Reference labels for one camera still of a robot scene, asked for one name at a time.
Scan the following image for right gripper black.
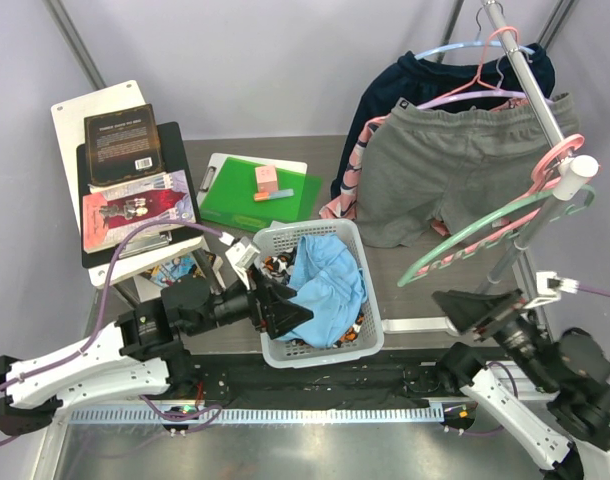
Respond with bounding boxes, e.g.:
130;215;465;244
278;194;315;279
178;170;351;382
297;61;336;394
430;285;558;389

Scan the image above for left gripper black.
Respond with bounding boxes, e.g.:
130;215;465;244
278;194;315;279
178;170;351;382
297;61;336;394
185;262;314;338

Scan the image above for orange camouflage shorts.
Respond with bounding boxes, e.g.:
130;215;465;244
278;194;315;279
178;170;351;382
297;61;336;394
262;247;365;348

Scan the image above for light blue shorts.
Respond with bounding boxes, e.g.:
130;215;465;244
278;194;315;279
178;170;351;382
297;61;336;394
279;234;366;348

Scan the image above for green plastic hanger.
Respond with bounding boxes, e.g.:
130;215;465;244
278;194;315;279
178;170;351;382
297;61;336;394
396;184;597;288

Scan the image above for pink plastic hanger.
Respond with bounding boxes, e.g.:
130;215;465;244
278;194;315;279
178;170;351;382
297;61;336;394
398;134;585;286

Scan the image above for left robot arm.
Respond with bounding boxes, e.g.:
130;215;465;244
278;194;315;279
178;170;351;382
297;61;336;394
0;275;313;437

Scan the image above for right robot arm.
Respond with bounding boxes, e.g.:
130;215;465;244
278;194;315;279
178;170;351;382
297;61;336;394
432;289;610;479

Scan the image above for grey shorts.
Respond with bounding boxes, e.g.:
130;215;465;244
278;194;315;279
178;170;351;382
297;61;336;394
355;98;550;248

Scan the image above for purple hanger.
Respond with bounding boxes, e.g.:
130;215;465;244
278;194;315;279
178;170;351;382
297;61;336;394
417;60;528;110

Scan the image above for thin pink hanger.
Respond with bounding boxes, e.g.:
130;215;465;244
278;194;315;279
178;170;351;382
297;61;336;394
350;51;521;136

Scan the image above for navy blue shorts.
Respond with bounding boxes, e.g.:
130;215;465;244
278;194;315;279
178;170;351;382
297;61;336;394
330;43;556;200

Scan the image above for light blue hanger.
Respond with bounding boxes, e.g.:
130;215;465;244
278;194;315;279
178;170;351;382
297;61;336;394
414;40;535;60

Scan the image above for white plastic basket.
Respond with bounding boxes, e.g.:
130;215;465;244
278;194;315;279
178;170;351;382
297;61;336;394
254;220;384;368

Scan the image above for blue comic book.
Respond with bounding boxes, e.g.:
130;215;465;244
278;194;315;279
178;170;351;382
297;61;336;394
139;252;205;288

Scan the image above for orange blue eraser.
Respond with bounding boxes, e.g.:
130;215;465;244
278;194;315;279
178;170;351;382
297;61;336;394
253;189;294;202

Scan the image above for green folder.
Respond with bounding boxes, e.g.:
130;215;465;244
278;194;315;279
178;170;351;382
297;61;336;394
199;158;322;232

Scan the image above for pink cube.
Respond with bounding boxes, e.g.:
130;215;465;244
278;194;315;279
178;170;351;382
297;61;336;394
255;165;278;193

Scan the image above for white clothes rack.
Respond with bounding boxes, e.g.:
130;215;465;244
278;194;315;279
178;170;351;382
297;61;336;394
382;0;601;336

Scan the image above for black clipboard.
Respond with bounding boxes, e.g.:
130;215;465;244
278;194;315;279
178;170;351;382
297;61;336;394
76;122;202;269

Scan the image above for red pink comic book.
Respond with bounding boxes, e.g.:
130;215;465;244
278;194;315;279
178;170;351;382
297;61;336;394
81;170;196;253

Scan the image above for dark brown book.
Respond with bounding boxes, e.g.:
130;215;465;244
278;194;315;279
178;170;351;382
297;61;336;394
84;104;164;188

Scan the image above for white two-tier shelf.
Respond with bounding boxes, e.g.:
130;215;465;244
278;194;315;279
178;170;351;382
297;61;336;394
51;80;209;307

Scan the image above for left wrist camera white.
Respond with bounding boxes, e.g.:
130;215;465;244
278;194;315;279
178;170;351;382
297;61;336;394
225;237;260;291

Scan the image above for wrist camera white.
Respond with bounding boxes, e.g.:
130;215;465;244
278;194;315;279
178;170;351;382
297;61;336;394
524;271;579;310
225;237;260;291

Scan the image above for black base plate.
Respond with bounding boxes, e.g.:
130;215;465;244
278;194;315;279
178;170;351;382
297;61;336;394
155;349;466;411

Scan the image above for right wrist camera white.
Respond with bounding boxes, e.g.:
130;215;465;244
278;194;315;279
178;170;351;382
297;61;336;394
524;271;579;310

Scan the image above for perforated cable duct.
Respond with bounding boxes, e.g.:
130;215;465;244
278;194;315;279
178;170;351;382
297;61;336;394
69;403;444;425

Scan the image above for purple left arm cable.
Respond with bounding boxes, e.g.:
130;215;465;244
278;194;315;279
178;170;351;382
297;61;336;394
0;219;234;450

